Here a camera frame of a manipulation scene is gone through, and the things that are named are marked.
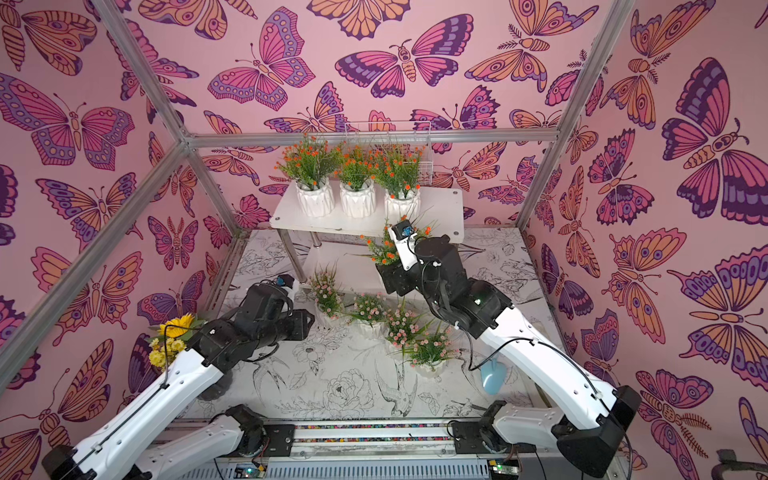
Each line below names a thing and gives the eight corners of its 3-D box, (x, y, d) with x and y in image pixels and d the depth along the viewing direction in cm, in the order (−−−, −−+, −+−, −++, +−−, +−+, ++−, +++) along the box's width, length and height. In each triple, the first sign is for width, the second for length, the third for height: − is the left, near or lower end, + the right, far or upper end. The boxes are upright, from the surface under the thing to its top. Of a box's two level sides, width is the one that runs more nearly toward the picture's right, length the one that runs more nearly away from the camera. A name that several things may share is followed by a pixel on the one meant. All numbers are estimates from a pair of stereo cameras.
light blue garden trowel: (483, 394, 83) (485, 392, 81) (477, 361, 89) (479, 358, 87) (509, 394, 83) (511, 391, 81) (501, 361, 89) (503, 358, 87)
